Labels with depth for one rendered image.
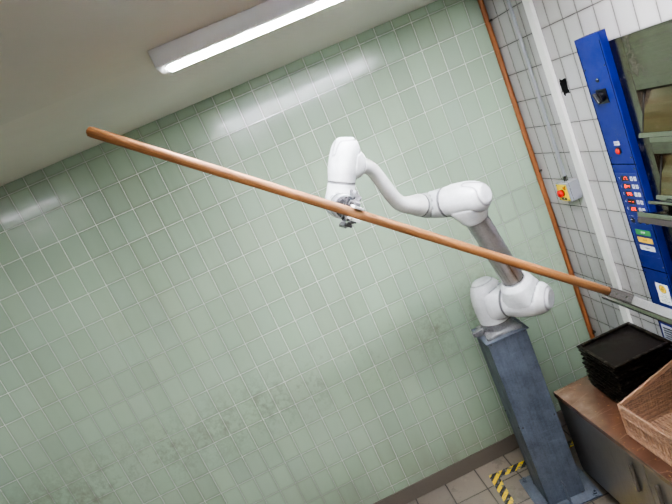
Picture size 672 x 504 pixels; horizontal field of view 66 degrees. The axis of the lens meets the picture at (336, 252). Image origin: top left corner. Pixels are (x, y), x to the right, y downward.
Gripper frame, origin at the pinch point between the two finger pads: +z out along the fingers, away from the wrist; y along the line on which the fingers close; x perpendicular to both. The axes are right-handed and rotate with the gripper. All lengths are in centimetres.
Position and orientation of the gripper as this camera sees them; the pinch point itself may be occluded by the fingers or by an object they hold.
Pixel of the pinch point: (355, 213)
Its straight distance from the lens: 160.3
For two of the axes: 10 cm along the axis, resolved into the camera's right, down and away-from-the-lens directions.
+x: -9.4, -2.7, -1.9
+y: -3.0, 9.5, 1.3
